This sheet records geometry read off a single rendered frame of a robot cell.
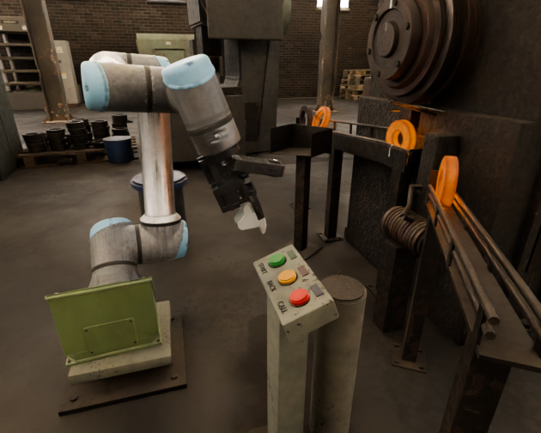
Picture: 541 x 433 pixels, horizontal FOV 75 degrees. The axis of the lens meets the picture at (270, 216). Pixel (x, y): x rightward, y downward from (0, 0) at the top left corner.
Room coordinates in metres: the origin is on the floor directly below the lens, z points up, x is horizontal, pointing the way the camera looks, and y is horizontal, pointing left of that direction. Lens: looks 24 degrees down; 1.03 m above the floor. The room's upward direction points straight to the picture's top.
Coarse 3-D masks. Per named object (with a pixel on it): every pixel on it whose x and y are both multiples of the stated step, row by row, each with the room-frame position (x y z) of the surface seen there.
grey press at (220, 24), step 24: (192, 0) 4.28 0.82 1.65; (216, 0) 3.86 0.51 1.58; (240, 0) 3.96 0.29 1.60; (264, 0) 4.06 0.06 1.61; (192, 24) 4.42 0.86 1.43; (216, 24) 3.85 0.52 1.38; (240, 24) 3.96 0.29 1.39; (264, 24) 4.06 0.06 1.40; (192, 48) 4.60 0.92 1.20; (216, 48) 4.27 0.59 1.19; (240, 48) 4.24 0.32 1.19; (264, 48) 4.36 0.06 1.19; (240, 72) 4.25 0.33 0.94; (264, 72) 4.35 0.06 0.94; (264, 96) 4.32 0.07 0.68; (264, 120) 4.33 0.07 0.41; (264, 144) 4.35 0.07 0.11
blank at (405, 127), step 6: (396, 120) 1.53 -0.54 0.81; (402, 120) 1.50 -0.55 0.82; (390, 126) 1.56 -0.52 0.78; (396, 126) 1.52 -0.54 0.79; (402, 126) 1.49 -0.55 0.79; (408, 126) 1.46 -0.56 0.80; (390, 132) 1.55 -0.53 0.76; (396, 132) 1.53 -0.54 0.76; (402, 132) 1.48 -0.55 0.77; (408, 132) 1.45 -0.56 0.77; (414, 132) 1.45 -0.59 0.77; (390, 138) 1.55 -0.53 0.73; (396, 138) 1.54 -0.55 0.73; (408, 138) 1.45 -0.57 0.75; (414, 138) 1.44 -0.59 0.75; (396, 144) 1.53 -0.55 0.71; (402, 144) 1.47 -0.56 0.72; (408, 144) 1.44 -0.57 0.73; (414, 144) 1.44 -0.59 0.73
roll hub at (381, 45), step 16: (400, 0) 1.42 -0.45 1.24; (384, 16) 1.53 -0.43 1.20; (400, 16) 1.43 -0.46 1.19; (416, 16) 1.37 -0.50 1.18; (384, 32) 1.49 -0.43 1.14; (400, 32) 1.42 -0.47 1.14; (416, 32) 1.35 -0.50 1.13; (384, 48) 1.47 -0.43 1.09; (400, 48) 1.40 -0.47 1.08; (416, 48) 1.36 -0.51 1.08; (384, 64) 1.49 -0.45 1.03; (400, 64) 1.38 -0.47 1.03
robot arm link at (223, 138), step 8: (232, 120) 0.67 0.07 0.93; (224, 128) 0.65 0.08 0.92; (232, 128) 0.66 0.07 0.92; (200, 136) 0.64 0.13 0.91; (208, 136) 0.64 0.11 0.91; (216, 136) 0.64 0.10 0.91; (224, 136) 0.65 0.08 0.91; (232, 136) 0.66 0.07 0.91; (200, 144) 0.65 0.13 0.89; (208, 144) 0.64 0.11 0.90; (216, 144) 0.64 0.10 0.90; (224, 144) 0.65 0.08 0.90; (232, 144) 0.65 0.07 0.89; (200, 152) 0.66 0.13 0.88; (208, 152) 0.65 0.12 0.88; (216, 152) 0.64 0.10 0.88
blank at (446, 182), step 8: (448, 160) 0.98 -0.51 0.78; (456, 160) 0.98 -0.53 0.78; (440, 168) 1.06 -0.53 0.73; (448, 168) 0.95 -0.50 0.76; (456, 168) 0.95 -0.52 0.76; (440, 176) 1.04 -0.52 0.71; (448, 176) 0.94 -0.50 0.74; (456, 176) 0.93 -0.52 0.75; (440, 184) 1.03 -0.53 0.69; (448, 184) 0.93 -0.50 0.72; (456, 184) 0.93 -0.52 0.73; (440, 192) 0.97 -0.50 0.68; (448, 192) 0.93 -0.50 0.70; (440, 200) 0.95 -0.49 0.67; (448, 200) 0.93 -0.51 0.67; (448, 208) 0.96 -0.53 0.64
